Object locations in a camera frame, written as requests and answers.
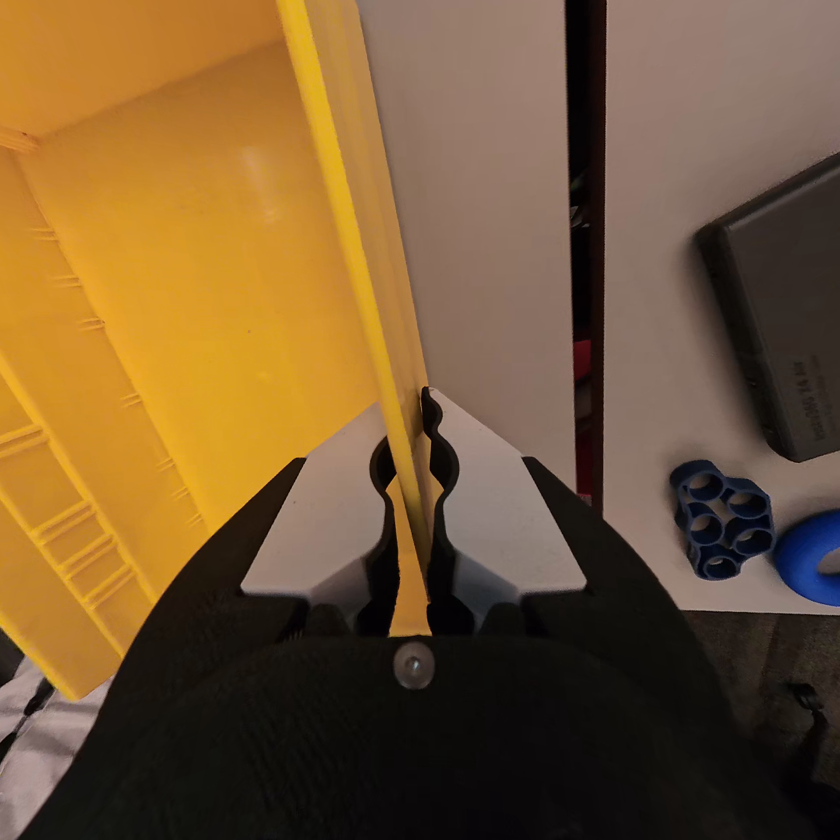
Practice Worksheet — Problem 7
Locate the blue tape roll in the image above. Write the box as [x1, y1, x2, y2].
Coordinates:
[773, 508, 840, 606]

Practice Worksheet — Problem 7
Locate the blue ringed plastic part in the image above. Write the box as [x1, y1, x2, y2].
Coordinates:
[669, 459, 777, 581]

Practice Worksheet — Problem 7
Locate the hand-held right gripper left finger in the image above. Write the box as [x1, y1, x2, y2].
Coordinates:
[240, 402, 401, 636]

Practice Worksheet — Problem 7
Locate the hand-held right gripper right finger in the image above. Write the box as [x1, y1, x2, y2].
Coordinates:
[420, 387, 587, 626]

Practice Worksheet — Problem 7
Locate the person's grey clothing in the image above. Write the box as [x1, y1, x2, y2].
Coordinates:
[0, 656, 114, 840]

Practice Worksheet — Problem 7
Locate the yellow storage bin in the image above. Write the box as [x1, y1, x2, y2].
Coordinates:
[0, 0, 437, 702]

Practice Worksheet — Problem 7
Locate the grey flat box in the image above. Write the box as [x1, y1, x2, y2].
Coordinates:
[696, 152, 840, 463]

